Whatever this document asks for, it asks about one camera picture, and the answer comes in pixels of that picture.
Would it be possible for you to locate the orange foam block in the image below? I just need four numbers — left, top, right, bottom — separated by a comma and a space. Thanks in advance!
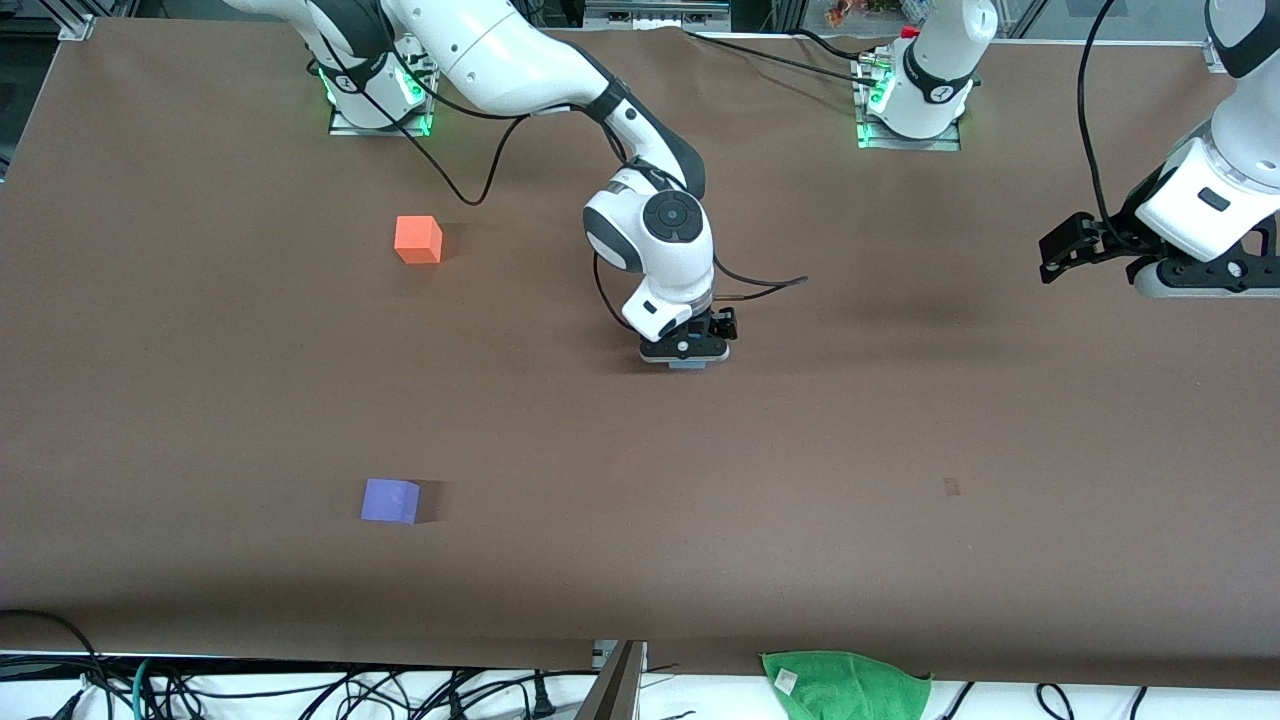
394, 215, 444, 265

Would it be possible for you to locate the purple foam block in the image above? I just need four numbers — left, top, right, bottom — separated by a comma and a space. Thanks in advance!
361, 478, 421, 525

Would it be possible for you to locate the brown table cover sheet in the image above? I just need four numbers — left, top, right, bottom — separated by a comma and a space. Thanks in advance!
0, 18, 1280, 691

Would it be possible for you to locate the aluminium profile bar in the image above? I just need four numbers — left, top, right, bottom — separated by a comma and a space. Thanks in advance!
575, 640, 649, 720

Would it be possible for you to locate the green microfibre cloth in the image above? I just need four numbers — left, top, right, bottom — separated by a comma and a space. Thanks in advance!
760, 650, 933, 720

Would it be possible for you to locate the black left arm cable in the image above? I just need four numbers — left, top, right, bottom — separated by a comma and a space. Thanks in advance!
1076, 0, 1133, 253

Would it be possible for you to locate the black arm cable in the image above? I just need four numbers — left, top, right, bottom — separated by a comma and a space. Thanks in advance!
1076, 0, 1133, 253
310, 30, 809, 336

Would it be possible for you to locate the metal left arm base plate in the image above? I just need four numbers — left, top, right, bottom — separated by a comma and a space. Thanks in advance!
855, 55, 963, 153

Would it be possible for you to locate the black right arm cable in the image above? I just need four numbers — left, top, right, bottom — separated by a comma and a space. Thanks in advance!
310, 30, 809, 336

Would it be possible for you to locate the black cable on table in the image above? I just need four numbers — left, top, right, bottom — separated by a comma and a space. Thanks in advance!
685, 28, 883, 85

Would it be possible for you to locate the aluminium rail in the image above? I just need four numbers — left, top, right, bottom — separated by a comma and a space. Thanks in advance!
585, 0, 731, 31

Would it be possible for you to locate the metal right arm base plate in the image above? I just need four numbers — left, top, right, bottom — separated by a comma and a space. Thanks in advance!
328, 45, 434, 138

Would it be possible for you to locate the teal cable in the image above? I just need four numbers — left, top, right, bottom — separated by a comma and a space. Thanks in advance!
132, 657, 163, 720

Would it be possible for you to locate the black looped floor cable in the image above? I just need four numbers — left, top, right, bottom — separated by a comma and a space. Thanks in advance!
0, 608, 109, 720

